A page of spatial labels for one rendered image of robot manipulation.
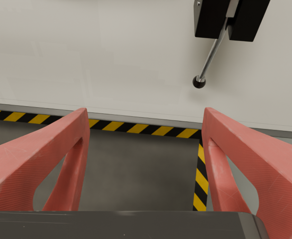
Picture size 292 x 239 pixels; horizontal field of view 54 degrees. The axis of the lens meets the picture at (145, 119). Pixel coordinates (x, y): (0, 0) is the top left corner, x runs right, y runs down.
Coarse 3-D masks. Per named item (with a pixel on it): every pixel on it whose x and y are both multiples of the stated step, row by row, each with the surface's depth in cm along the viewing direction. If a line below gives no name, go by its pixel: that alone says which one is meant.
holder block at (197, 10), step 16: (208, 0) 18; (224, 0) 18; (240, 0) 19; (256, 0) 18; (208, 16) 19; (224, 16) 19; (240, 16) 19; (256, 16) 19; (208, 32) 20; (240, 32) 20; (256, 32) 20
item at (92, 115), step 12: (0, 108) 44; (12, 108) 44; (24, 108) 44; (36, 108) 44; (48, 108) 44; (108, 120) 44; (120, 120) 44; (132, 120) 44; (144, 120) 44; (156, 120) 44; (168, 120) 44; (264, 132) 44; (276, 132) 44; (288, 132) 44
